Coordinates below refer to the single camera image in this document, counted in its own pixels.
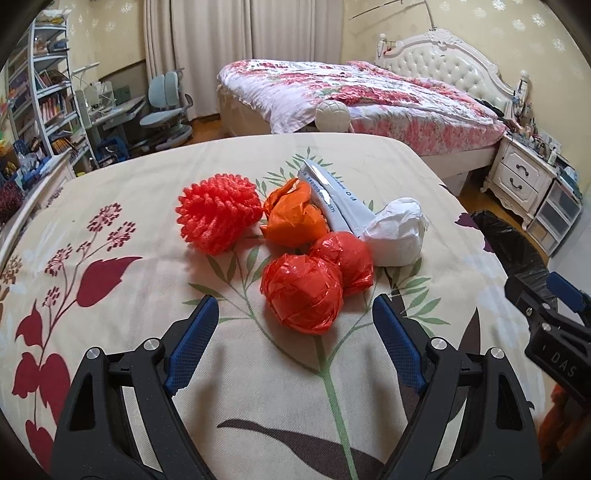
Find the pink floral quilt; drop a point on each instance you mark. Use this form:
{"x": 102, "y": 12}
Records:
{"x": 369, "y": 97}

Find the white tufted bed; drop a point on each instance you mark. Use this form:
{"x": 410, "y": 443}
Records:
{"x": 452, "y": 64}

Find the orange plastic bag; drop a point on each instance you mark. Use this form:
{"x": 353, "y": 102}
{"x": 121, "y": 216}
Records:
{"x": 291, "y": 221}

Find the beige curtain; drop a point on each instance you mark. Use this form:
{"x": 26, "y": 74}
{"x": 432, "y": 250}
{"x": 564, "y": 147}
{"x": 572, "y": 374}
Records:
{"x": 295, "y": 32}
{"x": 198, "y": 46}

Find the red foam fruit net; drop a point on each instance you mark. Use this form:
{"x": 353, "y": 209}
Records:
{"x": 217, "y": 212}

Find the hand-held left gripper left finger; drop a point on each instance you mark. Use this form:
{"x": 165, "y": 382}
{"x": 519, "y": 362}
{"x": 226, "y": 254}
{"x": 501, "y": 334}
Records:
{"x": 194, "y": 341}

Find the white round ball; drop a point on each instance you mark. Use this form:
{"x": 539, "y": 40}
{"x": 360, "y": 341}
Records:
{"x": 332, "y": 116}

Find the small red plastic bag ball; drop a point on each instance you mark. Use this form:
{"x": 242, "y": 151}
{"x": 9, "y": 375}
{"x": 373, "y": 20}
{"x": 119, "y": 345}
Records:
{"x": 346, "y": 258}

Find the light blue desk chair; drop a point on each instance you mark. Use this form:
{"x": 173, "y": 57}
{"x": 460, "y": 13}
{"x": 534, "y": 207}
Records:
{"x": 161, "y": 110}

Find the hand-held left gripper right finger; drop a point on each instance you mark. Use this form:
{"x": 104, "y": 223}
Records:
{"x": 397, "y": 344}

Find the clear plastic drawer unit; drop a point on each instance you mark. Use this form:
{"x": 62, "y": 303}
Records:
{"x": 556, "y": 217}

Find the dark red tinsel bundle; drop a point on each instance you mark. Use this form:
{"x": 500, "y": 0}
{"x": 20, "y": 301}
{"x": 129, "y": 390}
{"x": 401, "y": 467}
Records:
{"x": 10, "y": 203}

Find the white toothpaste box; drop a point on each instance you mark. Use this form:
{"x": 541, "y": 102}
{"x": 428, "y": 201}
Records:
{"x": 337, "y": 198}

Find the white desk lamp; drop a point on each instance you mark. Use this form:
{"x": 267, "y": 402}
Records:
{"x": 85, "y": 71}

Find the thin metal rod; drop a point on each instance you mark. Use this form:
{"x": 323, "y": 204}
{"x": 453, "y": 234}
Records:
{"x": 397, "y": 7}

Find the white bookshelf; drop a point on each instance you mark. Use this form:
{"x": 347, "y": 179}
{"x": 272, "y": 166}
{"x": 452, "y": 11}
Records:
{"x": 41, "y": 101}

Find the floral leaf print tablecloth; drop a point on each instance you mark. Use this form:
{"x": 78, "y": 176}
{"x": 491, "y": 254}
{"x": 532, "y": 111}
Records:
{"x": 231, "y": 392}

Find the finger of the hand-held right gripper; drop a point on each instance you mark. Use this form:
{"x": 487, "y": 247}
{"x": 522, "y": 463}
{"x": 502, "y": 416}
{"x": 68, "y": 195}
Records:
{"x": 567, "y": 291}
{"x": 531, "y": 295}

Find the black bag lined trash bin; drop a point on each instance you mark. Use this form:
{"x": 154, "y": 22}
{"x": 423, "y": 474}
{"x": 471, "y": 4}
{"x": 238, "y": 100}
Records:
{"x": 508, "y": 249}

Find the clutter of bottles on nightstand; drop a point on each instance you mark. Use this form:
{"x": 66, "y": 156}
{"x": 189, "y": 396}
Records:
{"x": 531, "y": 124}

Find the white plastic bag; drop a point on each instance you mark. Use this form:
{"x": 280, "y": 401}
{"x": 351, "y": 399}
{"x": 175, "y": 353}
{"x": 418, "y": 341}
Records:
{"x": 397, "y": 235}

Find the large red plastic bag ball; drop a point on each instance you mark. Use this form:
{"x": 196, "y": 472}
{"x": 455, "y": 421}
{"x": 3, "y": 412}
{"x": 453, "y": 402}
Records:
{"x": 300, "y": 290}

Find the grey study desk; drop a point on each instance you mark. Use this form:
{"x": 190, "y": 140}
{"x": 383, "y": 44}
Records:
{"x": 115, "y": 115}

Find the white nightstand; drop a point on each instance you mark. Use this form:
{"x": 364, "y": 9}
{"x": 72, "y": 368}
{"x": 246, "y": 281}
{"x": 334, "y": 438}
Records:
{"x": 517, "y": 180}

